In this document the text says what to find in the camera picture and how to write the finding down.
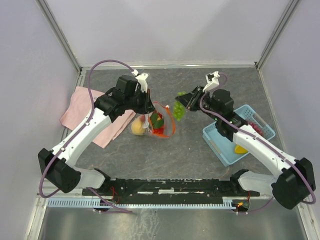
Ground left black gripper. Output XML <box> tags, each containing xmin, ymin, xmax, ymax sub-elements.
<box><xmin>125</xmin><ymin>87</ymin><xmax>156</xmax><ymax>115</ymax></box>

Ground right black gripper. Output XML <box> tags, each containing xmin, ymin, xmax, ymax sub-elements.
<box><xmin>174</xmin><ymin>85</ymin><xmax>220</xmax><ymax>122</ymax></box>

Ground green grape bunch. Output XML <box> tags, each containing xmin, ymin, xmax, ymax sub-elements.
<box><xmin>172</xmin><ymin>100</ymin><xmax>186</xmax><ymax>121</ymax></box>

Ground red strawberries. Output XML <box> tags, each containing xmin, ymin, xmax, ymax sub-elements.
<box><xmin>139</xmin><ymin>111</ymin><xmax>165</xmax><ymax>135</ymax></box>

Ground yellow pear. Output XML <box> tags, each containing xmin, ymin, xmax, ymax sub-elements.
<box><xmin>130</xmin><ymin>118</ymin><xmax>146</xmax><ymax>136</ymax></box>

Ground clear orange zip top bag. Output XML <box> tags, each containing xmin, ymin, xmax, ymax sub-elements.
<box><xmin>130</xmin><ymin>101</ymin><xmax>176</xmax><ymax>139</ymax></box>

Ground yellow starfruit slice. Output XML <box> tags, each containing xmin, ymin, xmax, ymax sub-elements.
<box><xmin>234</xmin><ymin>145</ymin><xmax>248</xmax><ymax>154</ymax></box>

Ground red grape bunch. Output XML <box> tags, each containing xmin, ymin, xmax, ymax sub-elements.
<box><xmin>248</xmin><ymin>121</ymin><xmax>264</xmax><ymax>137</ymax></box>

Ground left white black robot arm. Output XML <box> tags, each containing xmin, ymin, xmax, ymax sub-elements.
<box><xmin>37</xmin><ymin>73</ymin><xmax>155</xmax><ymax>195</ymax></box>

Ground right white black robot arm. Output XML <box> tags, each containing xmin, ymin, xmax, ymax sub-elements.
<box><xmin>175</xmin><ymin>86</ymin><xmax>317</xmax><ymax>210</ymax></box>

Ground light blue plastic basket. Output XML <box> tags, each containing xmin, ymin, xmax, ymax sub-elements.
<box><xmin>202</xmin><ymin>104</ymin><xmax>276</xmax><ymax>167</ymax></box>

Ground pink folded cloth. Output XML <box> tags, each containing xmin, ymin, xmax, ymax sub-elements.
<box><xmin>60</xmin><ymin>86</ymin><xmax>136</xmax><ymax>149</ymax></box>

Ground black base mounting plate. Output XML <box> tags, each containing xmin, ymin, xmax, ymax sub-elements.
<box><xmin>96</xmin><ymin>178</ymin><xmax>260</xmax><ymax>204</ymax></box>

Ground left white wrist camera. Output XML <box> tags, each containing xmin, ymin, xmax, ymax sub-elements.
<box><xmin>131</xmin><ymin>69</ymin><xmax>149</xmax><ymax>93</ymax></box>

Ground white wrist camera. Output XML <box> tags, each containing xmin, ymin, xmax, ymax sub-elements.
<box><xmin>202</xmin><ymin>71</ymin><xmax>220</xmax><ymax>93</ymax></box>
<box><xmin>131</xmin><ymin>69</ymin><xmax>149</xmax><ymax>93</ymax></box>

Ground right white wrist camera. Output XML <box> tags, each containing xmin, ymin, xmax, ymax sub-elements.
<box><xmin>202</xmin><ymin>71</ymin><xmax>220</xmax><ymax>93</ymax></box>

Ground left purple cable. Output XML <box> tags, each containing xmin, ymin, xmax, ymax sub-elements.
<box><xmin>38</xmin><ymin>59</ymin><xmax>136</xmax><ymax>199</ymax></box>

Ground light blue cable duct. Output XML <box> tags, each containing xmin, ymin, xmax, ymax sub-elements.
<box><xmin>46</xmin><ymin>197</ymin><xmax>236</xmax><ymax>210</ymax></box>

